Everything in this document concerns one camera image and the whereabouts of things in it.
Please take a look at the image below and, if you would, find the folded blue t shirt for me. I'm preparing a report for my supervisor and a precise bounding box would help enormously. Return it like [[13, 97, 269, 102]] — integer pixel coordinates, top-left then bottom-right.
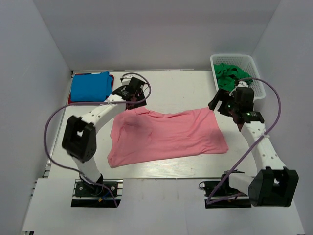
[[70, 71, 112, 102]]

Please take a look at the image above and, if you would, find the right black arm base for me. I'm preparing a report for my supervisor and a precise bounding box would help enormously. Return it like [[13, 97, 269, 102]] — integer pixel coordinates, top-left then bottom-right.
[[199, 180, 251, 209]]

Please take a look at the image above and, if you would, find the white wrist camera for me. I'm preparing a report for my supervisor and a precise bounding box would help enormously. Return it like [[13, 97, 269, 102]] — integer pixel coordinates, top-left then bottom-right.
[[235, 81, 249, 88], [120, 75, 133, 86]]

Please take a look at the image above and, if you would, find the folded red t shirt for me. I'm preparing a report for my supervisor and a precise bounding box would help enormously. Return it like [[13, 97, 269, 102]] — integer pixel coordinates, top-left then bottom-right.
[[67, 73, 115, 105]]

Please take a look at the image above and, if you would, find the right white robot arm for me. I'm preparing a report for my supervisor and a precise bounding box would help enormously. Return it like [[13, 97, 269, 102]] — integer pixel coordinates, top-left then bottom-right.
[[206, 87, 299, 207]]

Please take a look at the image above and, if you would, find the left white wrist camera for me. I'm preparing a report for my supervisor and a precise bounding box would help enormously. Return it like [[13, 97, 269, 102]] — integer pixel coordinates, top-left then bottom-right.
[[120, 75, 133, 86]]

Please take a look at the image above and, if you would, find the pink t shirt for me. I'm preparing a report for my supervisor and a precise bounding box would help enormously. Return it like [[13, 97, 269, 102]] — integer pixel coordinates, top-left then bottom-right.
[[108, 107, 228, 168]]

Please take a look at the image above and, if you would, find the green t shirt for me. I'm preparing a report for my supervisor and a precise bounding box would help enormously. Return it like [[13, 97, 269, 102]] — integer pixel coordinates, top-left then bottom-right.
[[214, 63, 252, 92]]

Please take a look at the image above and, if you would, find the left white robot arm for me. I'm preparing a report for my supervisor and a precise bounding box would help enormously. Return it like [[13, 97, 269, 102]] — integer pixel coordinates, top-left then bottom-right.
[[62, 73, 151, 195]]

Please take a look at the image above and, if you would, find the white plastic basket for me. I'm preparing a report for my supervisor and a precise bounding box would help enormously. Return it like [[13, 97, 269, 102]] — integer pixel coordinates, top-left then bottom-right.
[[210, 54, 266, 100]]

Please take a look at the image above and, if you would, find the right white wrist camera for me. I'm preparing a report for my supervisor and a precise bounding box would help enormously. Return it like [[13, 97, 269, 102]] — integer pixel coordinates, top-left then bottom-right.
[[235, 81, 249, 88]]

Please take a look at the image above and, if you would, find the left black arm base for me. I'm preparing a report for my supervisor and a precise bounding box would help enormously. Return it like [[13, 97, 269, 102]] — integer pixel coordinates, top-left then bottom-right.
[[71, 180, 123, 208]]

